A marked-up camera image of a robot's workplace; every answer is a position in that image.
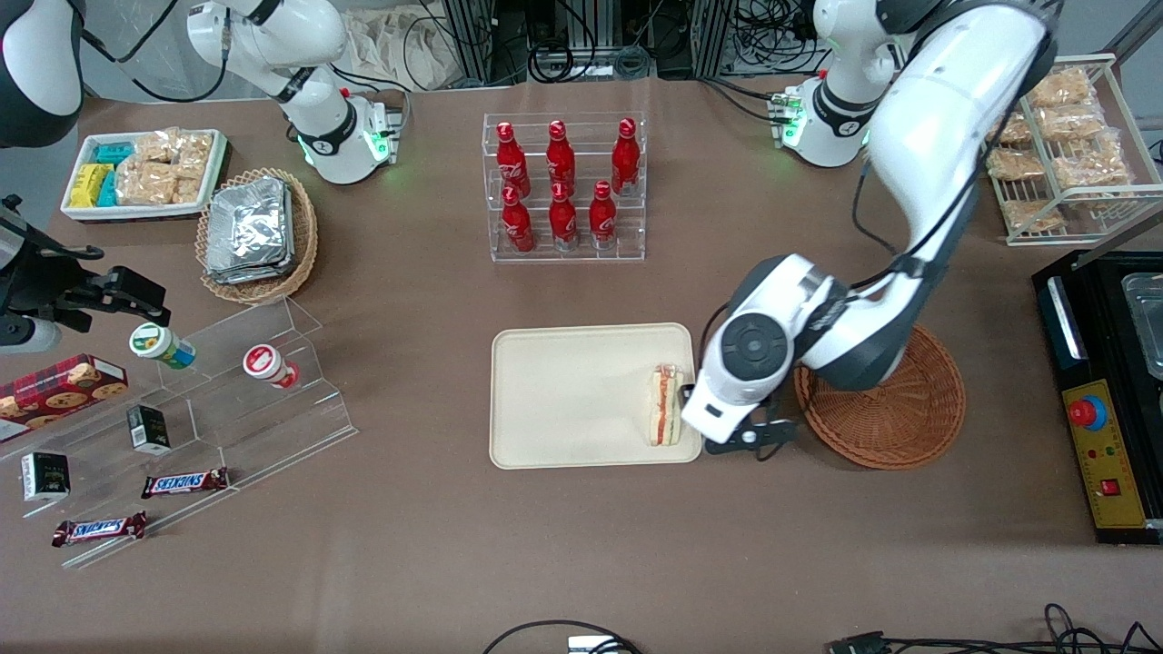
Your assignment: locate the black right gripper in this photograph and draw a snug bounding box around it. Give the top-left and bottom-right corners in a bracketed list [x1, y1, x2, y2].
[0, 262, 171, 333]

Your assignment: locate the triangle sandwich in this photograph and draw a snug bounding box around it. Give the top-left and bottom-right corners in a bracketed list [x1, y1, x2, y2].
[648, 363, 685, 448]

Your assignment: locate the brown flat wicker basket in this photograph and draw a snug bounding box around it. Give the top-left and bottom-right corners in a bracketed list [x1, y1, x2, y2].
[793, 325, 967, 471]

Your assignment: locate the cream plastic serving tray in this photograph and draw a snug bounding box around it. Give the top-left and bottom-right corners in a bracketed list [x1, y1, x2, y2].
[489, 322, 705, 471]

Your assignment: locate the light woven wicker basket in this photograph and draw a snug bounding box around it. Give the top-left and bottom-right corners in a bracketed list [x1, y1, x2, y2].
[195, 166, 319, 305]

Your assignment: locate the green lid sunflower cup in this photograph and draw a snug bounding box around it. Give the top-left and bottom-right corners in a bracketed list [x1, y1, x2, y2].
[129, 322, 196, 370]

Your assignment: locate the white rectangular snack bin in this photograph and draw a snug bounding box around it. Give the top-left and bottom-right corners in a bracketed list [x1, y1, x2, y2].
[61, 129, 229, 224]

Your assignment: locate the silver foil wrapped packet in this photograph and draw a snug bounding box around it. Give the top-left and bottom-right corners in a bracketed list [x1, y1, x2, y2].
[204, 254, 297, 286]
[207, 177, 292, 272]

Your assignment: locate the yellow snack packet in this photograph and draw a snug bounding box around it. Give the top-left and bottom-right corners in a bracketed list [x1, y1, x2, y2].
[68, 163, 112, 209]

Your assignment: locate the red tartan cookie box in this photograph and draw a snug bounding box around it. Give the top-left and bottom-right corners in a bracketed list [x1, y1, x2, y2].
[0, 354, 129, 443]

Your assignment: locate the small black carton box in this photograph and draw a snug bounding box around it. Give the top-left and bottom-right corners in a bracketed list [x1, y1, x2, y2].
[21, 451, 71, 502]
[127, 405, 172, 455]

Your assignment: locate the red lid yogurt cup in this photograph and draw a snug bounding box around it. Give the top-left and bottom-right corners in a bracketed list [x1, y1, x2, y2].
[243, 343, 301, 390]

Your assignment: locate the clear acrylic stepped stand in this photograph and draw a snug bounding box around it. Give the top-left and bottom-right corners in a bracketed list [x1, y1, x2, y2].
[0, 295, 357, 571]

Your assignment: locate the brown Snickers chocolate bar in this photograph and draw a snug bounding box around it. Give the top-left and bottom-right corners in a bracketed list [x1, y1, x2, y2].
[141, 467, 230, 500]
[52, 511, 148, 548]

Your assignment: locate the clear acrylic bottle rack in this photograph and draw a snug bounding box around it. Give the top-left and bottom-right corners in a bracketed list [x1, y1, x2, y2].
[482, 111, 649, 264]

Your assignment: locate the red cola bottle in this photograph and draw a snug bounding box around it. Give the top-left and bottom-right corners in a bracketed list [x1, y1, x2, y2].
[495, 121, 530, 196]
[589, 180, 619, 251]
[546, 119, 577, 193]
[611, 117, 641, 197]
[549, 182, 580, 253]
[502, 185, 536, 253]

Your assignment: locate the black appliance yellow panel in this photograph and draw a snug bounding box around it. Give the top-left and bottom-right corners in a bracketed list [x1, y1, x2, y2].
[1031, 250, 1163, 546]

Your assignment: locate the white crumpled plastic sheet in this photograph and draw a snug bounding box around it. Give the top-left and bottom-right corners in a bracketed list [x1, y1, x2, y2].
[348, 7, 457, 92]

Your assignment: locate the steel appliance pan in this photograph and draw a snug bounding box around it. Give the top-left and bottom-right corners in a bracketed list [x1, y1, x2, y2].
[1121, 272, 1163, 379]

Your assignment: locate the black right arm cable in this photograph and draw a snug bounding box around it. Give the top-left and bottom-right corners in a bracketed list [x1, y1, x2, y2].
[80, 0, 239, 104]

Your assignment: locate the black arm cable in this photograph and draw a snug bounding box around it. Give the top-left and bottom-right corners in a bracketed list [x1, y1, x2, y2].
[848, 136, 966, 302]
[80, 0, 239, 104]

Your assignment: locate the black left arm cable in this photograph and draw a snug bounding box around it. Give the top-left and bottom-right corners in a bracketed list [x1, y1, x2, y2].
[848, 136, 966, 302]

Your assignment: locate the black looped table cable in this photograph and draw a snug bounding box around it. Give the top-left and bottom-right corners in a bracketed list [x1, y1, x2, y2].
[482, 619, 641, 654]

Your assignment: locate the white wire shelf rack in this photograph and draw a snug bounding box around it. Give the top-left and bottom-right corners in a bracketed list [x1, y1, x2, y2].
[986, 53, 1146, 247]

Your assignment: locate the black tangled cable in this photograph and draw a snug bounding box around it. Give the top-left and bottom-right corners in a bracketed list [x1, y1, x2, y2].
[881, 602, 1163, 654]

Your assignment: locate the black background cable bundle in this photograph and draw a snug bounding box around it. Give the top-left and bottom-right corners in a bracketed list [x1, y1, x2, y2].
[525, 0, 657, 84]

